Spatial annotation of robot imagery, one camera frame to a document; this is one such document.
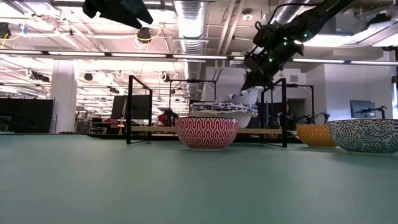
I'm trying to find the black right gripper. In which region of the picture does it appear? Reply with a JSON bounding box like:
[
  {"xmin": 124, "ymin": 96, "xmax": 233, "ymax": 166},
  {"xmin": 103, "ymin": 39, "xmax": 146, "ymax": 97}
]
[{"xmin": 241, "ymin": 42, "xmax": 304, "ymax": 91}]

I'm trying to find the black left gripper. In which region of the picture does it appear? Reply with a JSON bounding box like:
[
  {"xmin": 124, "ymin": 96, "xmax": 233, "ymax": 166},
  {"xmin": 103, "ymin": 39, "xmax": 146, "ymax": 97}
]
[{"xmin": 82, "ymin": 0, "xmax": 154, "ymax": 30}]

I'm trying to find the blue white patterned paper bowl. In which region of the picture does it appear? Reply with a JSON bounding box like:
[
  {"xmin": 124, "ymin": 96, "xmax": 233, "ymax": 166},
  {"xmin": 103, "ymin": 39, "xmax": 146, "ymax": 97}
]
[
  {"xmin": 189, "ymin": 110, "xmax": 259, "ymax": 129},
  {"xmin": 198, "ymin": 100, "xmax": 254, "ymax": 107},
  {"xmin": 190, "ymin": 105, "xmax": 259, "ymax": 113},
  {"xmin": 228, "ymin": 86, "xmax": 265, "ymax": 106}
]

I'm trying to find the navy white patterned ceramic bowl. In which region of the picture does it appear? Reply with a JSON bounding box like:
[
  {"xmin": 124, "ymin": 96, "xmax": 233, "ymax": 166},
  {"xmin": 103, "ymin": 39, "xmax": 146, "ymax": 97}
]
[{"xmin": 328, "ymin": 118, "xmax": 398, "ymax": 156}]

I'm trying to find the overhead light bar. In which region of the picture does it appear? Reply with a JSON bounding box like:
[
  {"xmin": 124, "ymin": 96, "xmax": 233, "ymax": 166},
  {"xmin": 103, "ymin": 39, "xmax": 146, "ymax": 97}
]
[{"xmin": 0, "ymin": 49, "xmax": 398, "ymax": 66}]

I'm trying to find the person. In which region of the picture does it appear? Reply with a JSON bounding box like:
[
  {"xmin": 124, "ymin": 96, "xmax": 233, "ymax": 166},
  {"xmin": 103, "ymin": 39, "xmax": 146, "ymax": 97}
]
[
  {"xmin": 157, "ymin": 108, "xmax": 178, "ymax": 127},
  {"xmin": 278, "ymin": 103, "xmax": 298, "ymax": 131}
]

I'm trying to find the red patterned ceramic bowl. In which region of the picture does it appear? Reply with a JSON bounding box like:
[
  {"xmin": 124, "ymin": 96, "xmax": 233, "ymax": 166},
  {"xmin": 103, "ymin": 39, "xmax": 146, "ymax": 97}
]
[{"xmin": 175, "ymin": 116, "xmax": 239, "ymax": 151}]

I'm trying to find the yellow patterned ceramic bowl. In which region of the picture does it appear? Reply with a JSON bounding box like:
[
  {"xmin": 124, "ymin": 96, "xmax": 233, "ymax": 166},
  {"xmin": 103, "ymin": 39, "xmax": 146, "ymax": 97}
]
[{"xmin": 296, "ymin": 123, "xmax": 338, "ymax": 148}]

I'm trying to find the black monitor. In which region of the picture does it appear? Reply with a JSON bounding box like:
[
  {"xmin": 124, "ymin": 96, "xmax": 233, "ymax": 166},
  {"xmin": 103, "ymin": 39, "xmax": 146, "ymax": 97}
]
[
  {"xmin": 111, "ymin": 95, "xmax": 152, "ymax": 121},
  {"xmin": 349, "ymin": 100, "xmax": 376, "ymax": 119}
]

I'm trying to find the green table mat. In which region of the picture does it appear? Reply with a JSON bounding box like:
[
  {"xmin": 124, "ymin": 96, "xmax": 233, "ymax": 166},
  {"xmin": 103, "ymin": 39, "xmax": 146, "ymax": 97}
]
[{"xmin": 0, "ymin": 133, "xmax": 398, "ymax": 224}]

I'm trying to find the black partition panel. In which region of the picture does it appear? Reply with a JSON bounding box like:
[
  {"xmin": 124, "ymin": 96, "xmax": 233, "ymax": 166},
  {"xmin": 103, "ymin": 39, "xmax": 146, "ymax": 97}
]
[{"xmin": 0, "ymin": 98, "xmax": 54, "ymax": 134}]

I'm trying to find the black overhead camera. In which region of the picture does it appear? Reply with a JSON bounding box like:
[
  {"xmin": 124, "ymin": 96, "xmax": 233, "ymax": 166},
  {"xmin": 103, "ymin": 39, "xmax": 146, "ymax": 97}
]
[{"xmin": 136, "ymin": 27, "xmax": 152, "ymax": 44}]

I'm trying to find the silver ventilation duct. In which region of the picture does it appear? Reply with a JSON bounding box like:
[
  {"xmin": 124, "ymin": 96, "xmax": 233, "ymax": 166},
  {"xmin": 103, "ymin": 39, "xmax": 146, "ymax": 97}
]
[{"xmin": 173, "ymin": 0, "xmax": 216, "ymax": 100}]

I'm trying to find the wooden shelf with black frame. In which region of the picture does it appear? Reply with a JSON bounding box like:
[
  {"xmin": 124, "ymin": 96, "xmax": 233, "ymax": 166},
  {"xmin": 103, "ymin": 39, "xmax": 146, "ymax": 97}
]
[{"xmin": 126, "ymin": 75, "xmax": 315, "ymax": 149}]

